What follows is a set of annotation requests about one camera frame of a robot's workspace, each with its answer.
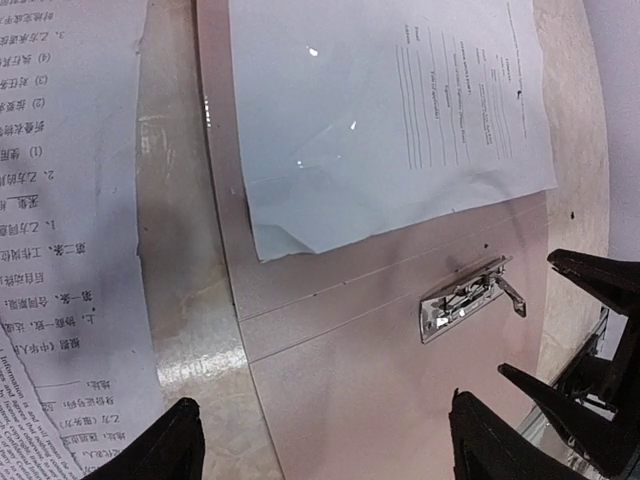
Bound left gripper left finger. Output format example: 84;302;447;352
86;398;205;480

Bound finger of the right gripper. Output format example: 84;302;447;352
498;363;639;475
547;249;639;317

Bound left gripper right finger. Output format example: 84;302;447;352
449;389;583;479

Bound remaining white paper stack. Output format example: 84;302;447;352
1;1;163;476

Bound metal clip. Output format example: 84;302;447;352
419;255;527;345

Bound translucent grey plastic sheet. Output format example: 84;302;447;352
196;1;548;479

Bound white printed paper sheets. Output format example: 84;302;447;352
229;1;557;262

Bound front aluminium rail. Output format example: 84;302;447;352
517;306;616;447

